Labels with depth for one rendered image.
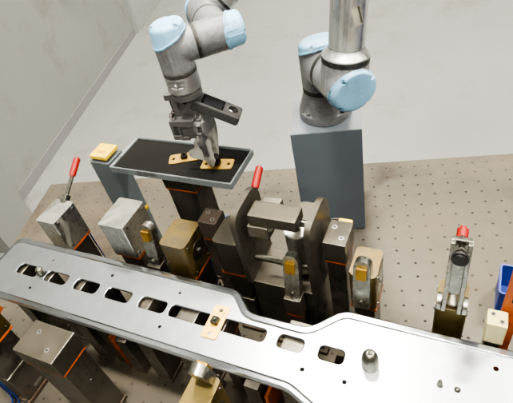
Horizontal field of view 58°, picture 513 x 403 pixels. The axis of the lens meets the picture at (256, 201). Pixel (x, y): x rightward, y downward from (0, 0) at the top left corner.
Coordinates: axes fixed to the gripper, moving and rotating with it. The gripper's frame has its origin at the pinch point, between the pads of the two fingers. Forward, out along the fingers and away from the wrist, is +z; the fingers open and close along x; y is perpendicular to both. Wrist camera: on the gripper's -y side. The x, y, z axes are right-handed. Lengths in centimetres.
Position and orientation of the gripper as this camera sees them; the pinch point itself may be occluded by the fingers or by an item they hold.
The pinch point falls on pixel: (216, 158)
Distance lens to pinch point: 117.7
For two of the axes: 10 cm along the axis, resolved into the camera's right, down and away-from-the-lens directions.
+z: 1.8, 7.2, 6.7
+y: -9.6, -0.3, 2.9
